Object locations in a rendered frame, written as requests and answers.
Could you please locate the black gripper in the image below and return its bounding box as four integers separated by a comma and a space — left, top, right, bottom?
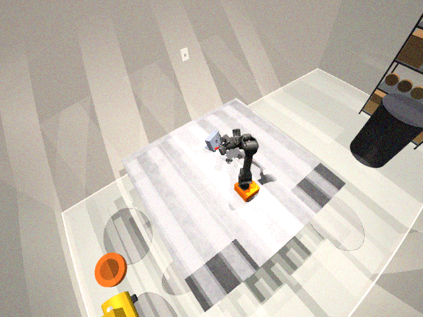
218, 140, 234, 155

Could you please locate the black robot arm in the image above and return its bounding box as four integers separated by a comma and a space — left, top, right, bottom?
221, 128, 258, 191

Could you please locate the grey square panel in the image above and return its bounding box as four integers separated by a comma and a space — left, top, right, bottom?
204, 130, 223, 151

